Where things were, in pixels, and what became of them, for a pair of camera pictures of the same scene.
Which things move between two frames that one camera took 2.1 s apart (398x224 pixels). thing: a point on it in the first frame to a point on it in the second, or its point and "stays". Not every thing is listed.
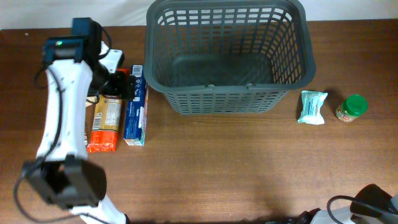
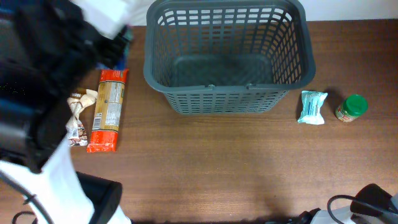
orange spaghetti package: (106, 122) stays
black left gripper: (120, 89) to (53, 23)
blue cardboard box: (137, 116) to (122, 60)
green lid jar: (354, 106) stays
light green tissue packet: (312, 101) stays
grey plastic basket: (227, 56) stays
